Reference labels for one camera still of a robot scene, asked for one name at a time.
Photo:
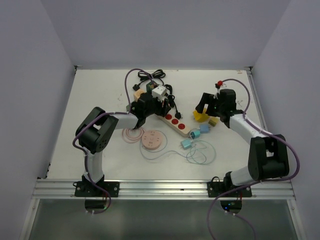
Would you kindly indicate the teal dual usb charger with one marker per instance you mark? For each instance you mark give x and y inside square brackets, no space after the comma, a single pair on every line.
[195,134]

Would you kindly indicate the dark green cube adapter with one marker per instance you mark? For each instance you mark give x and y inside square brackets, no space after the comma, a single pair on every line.
[151,86]

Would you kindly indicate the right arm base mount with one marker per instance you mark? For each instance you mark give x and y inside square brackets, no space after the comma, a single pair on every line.
[215,187]

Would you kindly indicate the yellow cube adapter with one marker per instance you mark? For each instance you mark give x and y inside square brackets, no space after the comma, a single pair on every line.
[201,117]

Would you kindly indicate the pink cube adapter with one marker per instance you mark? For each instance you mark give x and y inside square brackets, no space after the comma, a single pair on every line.
[137,94]

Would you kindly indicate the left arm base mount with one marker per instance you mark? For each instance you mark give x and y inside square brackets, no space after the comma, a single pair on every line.
[84,188]

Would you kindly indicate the olive yellow charger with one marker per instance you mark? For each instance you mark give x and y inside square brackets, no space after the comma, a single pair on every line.
[213,121]

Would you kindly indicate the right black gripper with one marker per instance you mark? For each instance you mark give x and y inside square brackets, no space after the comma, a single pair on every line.
[209,99]

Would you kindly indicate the pink round socket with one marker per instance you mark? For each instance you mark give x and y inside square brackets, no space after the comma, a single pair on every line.
[151,140]

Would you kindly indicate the aluminium rail frame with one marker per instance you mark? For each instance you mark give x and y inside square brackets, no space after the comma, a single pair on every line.
[161,190]

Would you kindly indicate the light blue charger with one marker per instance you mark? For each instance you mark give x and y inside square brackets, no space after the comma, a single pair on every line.
[204,128]

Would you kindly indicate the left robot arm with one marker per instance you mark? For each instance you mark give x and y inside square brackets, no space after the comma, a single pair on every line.
[96,130]

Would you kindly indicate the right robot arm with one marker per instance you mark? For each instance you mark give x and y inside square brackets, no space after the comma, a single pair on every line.
[268,155]

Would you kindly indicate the beige wooden power strip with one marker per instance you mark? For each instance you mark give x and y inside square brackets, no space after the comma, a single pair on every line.
[175,124]

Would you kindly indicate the light teal charger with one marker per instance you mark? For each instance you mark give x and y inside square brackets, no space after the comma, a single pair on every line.
[186,144]

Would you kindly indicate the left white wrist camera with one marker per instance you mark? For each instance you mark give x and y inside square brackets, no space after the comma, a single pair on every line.
[159,92]

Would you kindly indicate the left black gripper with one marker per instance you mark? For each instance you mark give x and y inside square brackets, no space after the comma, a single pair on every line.
[161,111]

